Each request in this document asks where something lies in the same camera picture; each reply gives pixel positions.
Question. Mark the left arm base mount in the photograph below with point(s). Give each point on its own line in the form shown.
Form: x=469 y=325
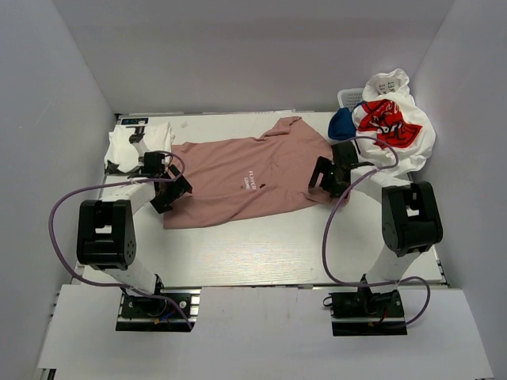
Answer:
x=139 y=314

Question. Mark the white plastic basket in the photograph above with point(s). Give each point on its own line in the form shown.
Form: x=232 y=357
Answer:
x=349 y=98

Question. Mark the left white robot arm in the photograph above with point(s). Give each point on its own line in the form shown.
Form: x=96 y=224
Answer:
x=106 y=229

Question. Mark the pink t shirt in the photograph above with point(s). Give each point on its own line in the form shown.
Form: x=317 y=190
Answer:
x=247 y=178

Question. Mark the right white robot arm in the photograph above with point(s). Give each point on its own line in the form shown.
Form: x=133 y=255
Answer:
x=410 y=219

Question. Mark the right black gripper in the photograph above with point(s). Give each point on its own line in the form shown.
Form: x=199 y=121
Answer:
x=324 y=166

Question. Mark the folded white t shirt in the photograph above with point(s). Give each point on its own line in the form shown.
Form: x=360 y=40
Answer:
x=122 y=157

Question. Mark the blue t shirt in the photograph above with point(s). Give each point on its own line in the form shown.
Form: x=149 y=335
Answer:
x=341 y=126

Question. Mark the white text t shirt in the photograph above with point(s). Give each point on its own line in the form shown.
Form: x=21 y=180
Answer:
x=396 y=82

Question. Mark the white red print t shirt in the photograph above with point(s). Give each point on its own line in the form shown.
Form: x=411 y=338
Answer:
x=392 y=127

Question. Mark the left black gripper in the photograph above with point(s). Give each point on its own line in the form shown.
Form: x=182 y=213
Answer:
x=179 y=188

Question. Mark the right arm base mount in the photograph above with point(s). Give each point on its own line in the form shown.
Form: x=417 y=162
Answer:
x=360 y=309

